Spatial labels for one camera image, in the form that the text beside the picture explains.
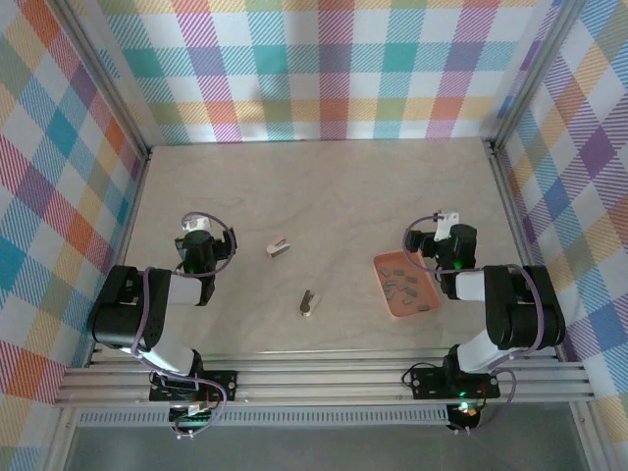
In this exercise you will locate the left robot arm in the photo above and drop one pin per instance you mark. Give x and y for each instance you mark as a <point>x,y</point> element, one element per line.
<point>122,304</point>

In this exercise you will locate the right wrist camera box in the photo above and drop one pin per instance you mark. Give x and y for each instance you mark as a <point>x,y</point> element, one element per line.
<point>446,223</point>

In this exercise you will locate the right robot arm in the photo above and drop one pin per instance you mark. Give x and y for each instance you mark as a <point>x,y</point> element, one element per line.
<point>520,304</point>

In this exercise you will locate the wide aluminium base extrusion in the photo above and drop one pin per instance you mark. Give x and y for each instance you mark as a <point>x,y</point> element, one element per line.
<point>319,382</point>

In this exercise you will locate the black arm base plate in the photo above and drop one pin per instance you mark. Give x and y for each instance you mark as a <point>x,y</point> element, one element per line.
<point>427,382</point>
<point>223,385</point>

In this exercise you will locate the small controller board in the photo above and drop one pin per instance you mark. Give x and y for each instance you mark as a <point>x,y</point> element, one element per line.
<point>463,412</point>
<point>191,416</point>

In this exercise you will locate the aluminium frame post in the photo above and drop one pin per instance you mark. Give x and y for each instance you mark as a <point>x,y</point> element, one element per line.
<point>534,73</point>
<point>103,78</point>
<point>61,449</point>
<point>589,441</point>

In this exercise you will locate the pink plastic tray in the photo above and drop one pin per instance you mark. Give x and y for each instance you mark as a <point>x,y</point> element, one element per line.
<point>422,282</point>

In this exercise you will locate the aluminium table side rail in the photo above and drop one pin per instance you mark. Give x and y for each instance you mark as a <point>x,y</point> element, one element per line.
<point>516,235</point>
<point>128,221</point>

